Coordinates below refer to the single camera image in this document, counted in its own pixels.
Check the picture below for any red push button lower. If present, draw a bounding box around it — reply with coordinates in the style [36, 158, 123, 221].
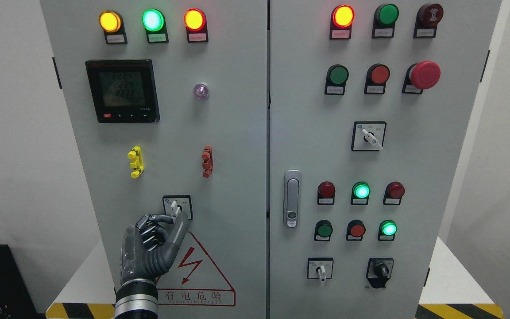
[346, 220, 366, 241]

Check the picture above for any black digital power meter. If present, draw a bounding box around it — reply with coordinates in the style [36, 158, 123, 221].
[85, 58, 160, 123]

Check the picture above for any yellow indicator lamp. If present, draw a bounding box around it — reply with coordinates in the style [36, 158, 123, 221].
[99, 10, 127, 44]

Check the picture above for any clear white signal lamp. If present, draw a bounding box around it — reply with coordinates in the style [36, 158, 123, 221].
[193, 82, 210, 100]

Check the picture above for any dark red lamp left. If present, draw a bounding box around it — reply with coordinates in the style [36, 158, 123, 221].
[317, 181, 336, 205]

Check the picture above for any red terminal connector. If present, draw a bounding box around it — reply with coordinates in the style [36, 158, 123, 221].
[201, 145, 214, 179]

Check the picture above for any white rotary switch lower right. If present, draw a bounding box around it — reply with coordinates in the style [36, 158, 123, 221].
[306, 258, 334, 281]

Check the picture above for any grey cabinet door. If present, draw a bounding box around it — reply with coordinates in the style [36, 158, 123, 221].
[41, 0, 268, 319]
[269, 0, 502, 319]

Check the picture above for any dark red lamp right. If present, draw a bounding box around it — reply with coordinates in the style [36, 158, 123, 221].
[383, 181, 405, 206]

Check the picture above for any green push button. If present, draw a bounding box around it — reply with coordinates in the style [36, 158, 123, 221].
[371, 3, 399, 39]
[314, 220, 333, 241]

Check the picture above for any green lit button lower right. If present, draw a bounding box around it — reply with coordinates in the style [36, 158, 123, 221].
[377, 220, 398, 241]

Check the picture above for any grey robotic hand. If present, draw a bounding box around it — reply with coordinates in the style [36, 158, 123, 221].
[120, 210, 189, 285]

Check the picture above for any red lit lamp right door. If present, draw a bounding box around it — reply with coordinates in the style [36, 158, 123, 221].
[329, 4, 355, 40]

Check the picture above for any silver door handle lock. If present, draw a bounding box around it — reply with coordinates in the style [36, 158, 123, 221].
[283, 170, 302, 229]

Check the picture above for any green lit lamp middle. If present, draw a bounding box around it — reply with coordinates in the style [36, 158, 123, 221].
[350, 181, 371, 205]

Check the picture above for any white rotary switch upper right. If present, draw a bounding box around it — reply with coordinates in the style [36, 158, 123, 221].
[352, 121, 387, 152]

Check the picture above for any red electrical hazard sticker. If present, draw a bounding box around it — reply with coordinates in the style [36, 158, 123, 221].
[157, 232, 236, 307]

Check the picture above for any dark red buzzer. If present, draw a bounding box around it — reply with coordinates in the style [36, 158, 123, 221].
[413, 3, 444, 39]

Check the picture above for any right grey cabinet door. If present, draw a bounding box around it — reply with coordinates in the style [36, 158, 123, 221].
[269, 0, 502, 319]

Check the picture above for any yellow terminal connector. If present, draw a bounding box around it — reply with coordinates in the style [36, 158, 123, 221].
[127, 145, 144, 179]

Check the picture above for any green lit indicator lamp top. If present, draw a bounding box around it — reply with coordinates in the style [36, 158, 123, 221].
[142, 8, 169, 43]

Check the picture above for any white platform with hazard stripes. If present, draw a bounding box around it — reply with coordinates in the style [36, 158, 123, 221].
[44, 239, 504, 319]

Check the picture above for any red emergency stop button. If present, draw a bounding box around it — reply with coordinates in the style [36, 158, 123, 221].
[402, 60, 441, 95]

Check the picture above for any green push button lower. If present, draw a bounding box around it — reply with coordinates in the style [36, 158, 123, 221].
[314, 220, 333, 241]

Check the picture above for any orange-red indicator lamp left door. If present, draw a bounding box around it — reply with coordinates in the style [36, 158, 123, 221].
[183, 8, 209, 43]

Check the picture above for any left grey cabinet door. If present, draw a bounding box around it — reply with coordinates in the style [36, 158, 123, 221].
[41, 0, 268, 319]

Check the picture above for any black selector knob switch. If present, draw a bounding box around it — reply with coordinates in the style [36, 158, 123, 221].
[366, 258, 394, 289]

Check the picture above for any white rotary switch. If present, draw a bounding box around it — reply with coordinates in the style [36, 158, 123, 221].
[352, 121, 387, 152]
[306, 258, 334, 281]

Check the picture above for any white rotary switch door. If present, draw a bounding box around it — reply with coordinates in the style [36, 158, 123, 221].
[162, 195, 193, 221]

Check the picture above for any green push button top right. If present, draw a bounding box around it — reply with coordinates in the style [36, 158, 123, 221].
[371, 3, 399, 39]

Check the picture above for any green push button second row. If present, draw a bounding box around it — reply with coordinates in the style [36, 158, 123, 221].
[324, 64, 349, 96]

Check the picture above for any red push button second row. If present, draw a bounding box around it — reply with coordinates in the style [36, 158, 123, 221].
[364, 63, 390, 95]

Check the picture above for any dark red lamp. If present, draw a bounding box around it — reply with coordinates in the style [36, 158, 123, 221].
[317, 181, 336, 205]
[383, 181, 405, 206]

